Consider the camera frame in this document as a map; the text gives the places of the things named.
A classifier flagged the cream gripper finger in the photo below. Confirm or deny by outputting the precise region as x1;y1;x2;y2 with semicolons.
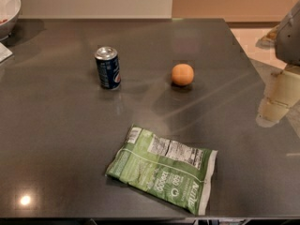
255;64;300;128

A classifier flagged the orange fruit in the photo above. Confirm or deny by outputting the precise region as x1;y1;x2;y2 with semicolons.
171;64;194;86

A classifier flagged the green jalapeno chip bag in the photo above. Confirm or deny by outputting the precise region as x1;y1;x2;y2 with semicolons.
106;125;218;216

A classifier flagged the blue Pepsi soda can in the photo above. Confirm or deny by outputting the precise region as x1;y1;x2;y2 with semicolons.
95;46;121;89

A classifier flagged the white bowl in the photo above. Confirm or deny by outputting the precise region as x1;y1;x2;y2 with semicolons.
0;0;22;40

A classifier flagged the white paper sheet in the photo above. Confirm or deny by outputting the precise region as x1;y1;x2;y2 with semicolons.
0;42;13;63

